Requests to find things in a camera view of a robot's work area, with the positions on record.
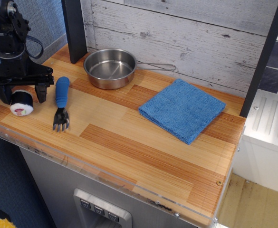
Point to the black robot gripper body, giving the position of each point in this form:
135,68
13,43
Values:
20,70

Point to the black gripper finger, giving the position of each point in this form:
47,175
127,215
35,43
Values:
5,94
41,92

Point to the plush sushi roll toy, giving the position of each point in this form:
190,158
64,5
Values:
21,103

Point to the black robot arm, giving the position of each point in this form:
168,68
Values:
14,31

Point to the stainless steel pan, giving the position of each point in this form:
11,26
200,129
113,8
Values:
114,68

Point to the yellow object at corner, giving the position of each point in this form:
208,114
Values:
4,223

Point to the silver dispenser button panel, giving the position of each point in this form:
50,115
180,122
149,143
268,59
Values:
95,212

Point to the folded blue cloth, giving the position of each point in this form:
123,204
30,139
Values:
183,110

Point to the clear acrylic edge guard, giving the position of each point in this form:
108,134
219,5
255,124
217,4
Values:
57,174

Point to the white ribbed cabinet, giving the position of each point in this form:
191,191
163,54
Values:
257,157

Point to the blue handled metal fork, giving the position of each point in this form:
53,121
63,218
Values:
61,117

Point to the dark left upright post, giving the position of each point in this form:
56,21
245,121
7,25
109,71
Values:
74,29

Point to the dark upright post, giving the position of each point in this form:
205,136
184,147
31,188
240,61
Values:
74,29
262,63

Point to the dark right upright post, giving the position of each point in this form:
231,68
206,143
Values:
262,63

